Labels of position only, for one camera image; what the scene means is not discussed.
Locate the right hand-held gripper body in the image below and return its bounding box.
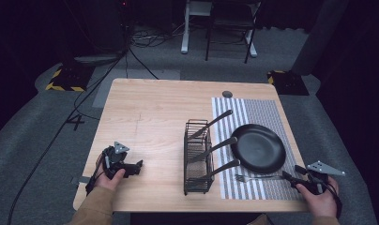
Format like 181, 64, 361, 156
302, 160, 347, 197

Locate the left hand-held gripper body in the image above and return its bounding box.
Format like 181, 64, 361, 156
100, 141, 130, 180

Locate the silver fork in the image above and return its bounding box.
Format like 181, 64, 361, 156
235, 173, 285, 184

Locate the black wire cutlery rack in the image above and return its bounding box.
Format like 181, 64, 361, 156
183, 118, 216, 197

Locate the person's left hand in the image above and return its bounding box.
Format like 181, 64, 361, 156
94, 168, 127, 192

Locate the person's right hand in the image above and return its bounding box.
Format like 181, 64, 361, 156
295, 176, 340, 219

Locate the black frying pan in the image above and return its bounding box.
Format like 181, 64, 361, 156
230, 123, 287, 175

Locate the grey striped placemat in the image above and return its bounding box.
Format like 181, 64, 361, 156
211, 97, 305, 202

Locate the black yellow-striped stand base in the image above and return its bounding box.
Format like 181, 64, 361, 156
45, 61, 96, 93
266, 69, 311, 97

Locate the grey curtain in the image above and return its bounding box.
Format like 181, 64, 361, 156
291, 0, 350, 76

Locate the black equipment tower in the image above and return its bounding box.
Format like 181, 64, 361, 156
83, 0, 131, 54

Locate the black metal chair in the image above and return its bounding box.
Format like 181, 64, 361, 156
205, 0, 263, 65

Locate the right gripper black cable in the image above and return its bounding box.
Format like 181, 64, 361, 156
326, 180, 344, 219

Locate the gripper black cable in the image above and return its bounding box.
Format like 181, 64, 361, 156
326, 180, 344, 219
84, 152, 105, 195

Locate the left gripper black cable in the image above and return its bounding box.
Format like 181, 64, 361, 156
84, 152, 105, 195

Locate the long black floor cable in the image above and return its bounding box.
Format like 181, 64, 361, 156
7, 46, 129, 225

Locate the black-handled utensil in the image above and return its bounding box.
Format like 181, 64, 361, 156
187, 109, 235, 141
189, 158, 241, 186
187, 136, 239, 164

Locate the bundle of floor cables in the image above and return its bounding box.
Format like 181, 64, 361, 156
125, 22, 187, 81

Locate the white desk frame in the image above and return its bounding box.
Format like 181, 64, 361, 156
180, 0, 259, 58

